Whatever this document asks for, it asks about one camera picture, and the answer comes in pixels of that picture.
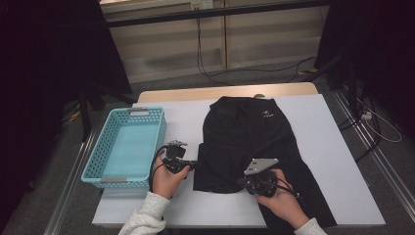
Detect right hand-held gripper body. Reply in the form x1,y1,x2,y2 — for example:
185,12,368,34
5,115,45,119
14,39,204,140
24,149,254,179
240,158,280,199

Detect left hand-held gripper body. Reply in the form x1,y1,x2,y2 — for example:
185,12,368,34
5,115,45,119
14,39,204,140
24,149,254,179
162,139,189,174

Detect black pants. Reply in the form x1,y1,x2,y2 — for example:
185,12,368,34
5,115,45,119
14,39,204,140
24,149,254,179
193,95,337,235

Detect light blue perforated plastic basket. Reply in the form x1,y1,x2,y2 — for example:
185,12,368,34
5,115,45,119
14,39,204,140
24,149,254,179
80,107,167,190

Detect person's left hand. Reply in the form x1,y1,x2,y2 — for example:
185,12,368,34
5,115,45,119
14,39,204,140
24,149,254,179
152,153,192,200

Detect person's right hand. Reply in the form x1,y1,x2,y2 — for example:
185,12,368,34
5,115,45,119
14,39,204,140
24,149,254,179
255,168,310,230

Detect wooden table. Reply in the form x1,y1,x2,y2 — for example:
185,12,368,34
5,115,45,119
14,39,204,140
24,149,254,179
136,81,319,104

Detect white table sheet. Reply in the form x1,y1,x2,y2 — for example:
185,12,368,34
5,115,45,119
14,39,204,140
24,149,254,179
92,93,387,228

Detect black metal stand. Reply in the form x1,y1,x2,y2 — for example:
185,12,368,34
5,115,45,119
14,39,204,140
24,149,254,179
77,81,139,144
306,52,360,120

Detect yellow floor tape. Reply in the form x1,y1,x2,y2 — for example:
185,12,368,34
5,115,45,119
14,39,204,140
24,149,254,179
297,67,319,76

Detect black horizontal bar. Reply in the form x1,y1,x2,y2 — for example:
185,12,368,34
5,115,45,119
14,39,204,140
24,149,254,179
106,0,331,28

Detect black curtain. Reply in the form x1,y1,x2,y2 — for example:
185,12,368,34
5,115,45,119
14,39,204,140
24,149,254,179
314,0,415,138
0,0,134,226

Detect left hand-held gripper cable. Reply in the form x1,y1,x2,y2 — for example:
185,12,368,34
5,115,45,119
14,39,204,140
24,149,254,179
148,146,169,194

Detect hand-held gripper cable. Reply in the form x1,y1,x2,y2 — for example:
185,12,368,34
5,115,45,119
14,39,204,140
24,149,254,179
273,177,300,199
148,146,169,194

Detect right hand-held gripper cable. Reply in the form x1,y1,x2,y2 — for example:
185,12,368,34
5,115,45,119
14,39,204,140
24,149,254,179
273,177,300,199

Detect black floor cable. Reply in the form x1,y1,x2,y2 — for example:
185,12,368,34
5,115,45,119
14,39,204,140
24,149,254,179
207,56,318,84

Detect metal floor rail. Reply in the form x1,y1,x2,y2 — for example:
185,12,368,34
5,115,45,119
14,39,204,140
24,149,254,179
331,87,415,223
42,126,101,235

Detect black hanging wall cable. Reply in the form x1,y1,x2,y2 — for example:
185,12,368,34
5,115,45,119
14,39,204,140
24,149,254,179
195,18,237,87

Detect black cable bundle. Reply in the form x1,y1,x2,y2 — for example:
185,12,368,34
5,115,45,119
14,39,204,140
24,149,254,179
337,94,383,164

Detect vertical metal wall strip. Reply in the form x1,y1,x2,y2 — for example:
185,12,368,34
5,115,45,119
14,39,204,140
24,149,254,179
222,0,230,71

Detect white floor cable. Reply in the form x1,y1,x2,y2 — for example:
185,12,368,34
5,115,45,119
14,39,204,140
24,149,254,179
355,97,403,144

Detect white wall socket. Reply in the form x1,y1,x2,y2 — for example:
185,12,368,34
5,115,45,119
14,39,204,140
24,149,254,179
190,0,214,11

